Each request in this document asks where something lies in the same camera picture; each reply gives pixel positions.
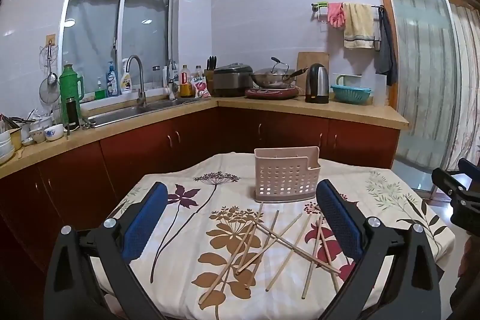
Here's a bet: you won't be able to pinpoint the red kitchen cabinets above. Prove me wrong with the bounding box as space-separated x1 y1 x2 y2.
1 106 400 270

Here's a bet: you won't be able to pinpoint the floral white tablecloth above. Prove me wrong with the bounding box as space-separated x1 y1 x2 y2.
91 152 457 320

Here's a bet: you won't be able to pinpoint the translucent plastic container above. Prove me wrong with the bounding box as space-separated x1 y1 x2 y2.
373 74 387 106

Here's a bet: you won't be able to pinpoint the teal plastic colander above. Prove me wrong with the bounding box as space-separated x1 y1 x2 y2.
331 85 372 105

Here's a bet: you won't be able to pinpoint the white blue patterned bowl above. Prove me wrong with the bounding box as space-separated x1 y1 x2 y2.
44 124 65 141

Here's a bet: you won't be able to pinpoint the dark grey hanging cloth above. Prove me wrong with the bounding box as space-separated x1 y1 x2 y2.
375 6 398 87

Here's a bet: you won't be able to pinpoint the pink perforated utensil holder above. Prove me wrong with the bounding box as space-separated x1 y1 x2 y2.
254 146 320 203

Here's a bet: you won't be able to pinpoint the black slim flask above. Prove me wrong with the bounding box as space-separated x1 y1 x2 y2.
66 97 80 132

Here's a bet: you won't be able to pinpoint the white plastic jug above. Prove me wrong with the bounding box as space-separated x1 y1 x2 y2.
335 75 362 88

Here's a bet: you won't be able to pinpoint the stainless steel sink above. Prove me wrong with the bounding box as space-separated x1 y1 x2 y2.
85 97 199 128

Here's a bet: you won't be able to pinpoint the glass sliding door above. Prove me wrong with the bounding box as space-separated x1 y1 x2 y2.
382 0 479 198

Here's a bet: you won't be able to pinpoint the stainless electric kettle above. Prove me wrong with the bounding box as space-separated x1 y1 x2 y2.
305 63 329 104

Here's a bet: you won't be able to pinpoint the small green soap bottle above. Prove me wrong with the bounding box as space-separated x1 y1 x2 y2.
94 77 107 100

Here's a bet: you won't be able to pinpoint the chrome sink faucet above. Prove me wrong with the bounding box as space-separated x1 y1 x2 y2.
125 53 148 108

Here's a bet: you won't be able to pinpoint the green thermos flask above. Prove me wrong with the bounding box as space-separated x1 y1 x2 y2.
59 63 85 125

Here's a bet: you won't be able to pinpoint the white spray cleaner bottle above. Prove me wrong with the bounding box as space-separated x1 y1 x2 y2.
120 58 132 94

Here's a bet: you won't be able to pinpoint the blue dish soap bottle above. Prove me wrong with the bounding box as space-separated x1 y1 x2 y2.
106 61 119 97

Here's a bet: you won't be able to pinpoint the yellow hanging towel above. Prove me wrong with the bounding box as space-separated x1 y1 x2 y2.
343 9 374 49

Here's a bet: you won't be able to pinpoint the wooden cutting board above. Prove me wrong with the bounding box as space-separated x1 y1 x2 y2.
295 52 329 96

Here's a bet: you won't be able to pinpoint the red induction cooktop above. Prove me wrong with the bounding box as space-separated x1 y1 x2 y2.
245 88 299 100

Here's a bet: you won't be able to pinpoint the steel wok with lid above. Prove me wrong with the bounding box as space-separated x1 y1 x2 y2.
250 57 308 89

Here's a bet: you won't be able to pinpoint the pink rubber glove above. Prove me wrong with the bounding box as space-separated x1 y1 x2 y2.
327 2 345 28

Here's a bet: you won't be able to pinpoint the cooking oil bottle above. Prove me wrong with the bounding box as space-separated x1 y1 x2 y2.
179 64 193 97

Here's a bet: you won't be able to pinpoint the red white snack bag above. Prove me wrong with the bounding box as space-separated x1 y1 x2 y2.
191 76 211 98

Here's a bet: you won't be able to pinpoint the black rice cooker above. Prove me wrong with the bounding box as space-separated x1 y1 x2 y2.
213 62 253 97

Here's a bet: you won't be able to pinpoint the knife block with knives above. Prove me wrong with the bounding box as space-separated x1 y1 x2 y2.
204 56 217 96

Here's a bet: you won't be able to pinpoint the sliding glass window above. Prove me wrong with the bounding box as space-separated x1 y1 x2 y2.
60 0 173 99

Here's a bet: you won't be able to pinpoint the hanging wire strainer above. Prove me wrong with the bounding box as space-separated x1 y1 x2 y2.
39 40 60 105

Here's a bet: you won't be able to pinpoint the wall towel rack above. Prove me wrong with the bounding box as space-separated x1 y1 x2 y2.
311 1 383 21

